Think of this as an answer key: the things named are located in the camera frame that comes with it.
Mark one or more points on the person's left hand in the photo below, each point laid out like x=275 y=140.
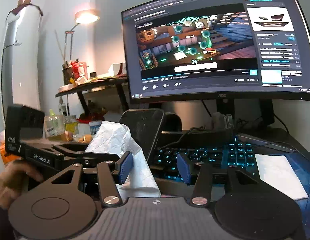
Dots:
x=15 y=180

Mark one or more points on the white standing air conditioner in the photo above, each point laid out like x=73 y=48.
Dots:
x=22 y=55

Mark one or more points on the white lid blue label jar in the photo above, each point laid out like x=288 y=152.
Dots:
x=95 y=127

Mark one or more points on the red container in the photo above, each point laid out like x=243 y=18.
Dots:
x=80 y=70

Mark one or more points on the black computer monitor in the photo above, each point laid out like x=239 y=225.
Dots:
x=207 y=42

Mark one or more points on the yellow label jar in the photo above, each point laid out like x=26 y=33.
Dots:
x=72 y=126

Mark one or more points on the silver desk lamp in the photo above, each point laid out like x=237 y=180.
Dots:
x=86 y=17

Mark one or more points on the orange plastic bag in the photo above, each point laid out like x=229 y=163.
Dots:
x=7 y=155

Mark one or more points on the clear plastic jar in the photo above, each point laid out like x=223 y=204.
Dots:
x=53 y=130

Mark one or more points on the green cap bottle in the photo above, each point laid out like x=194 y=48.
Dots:
x=53 y=112

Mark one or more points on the brown plush toy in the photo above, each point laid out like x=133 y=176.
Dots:
x=85 y=138

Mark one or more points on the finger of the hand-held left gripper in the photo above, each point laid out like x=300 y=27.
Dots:
x=95 y=155
x=72 y=147

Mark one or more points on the black smartphone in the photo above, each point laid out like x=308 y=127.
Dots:
x=142 y=127

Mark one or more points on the backlit black keyboard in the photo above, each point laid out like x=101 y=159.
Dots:
x=207 y=155

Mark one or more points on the white cardboard box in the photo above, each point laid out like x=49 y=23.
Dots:
x=117 y=68

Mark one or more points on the blue desk mat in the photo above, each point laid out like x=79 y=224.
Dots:
x=302 y=170

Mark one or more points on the black pen holder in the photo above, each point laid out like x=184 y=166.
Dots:
x=68 y=73

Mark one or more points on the folded white tissue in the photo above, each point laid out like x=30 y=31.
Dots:
x=277 y=175

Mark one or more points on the white tissue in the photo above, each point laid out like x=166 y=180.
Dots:
x=112 y=137
x=277 y=175

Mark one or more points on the black desk shelf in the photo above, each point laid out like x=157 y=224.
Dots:
x=95 y=83

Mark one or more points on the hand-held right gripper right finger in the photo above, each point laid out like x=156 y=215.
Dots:
x=183 y=170

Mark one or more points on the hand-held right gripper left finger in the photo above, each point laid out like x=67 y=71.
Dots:
x=126 y=166

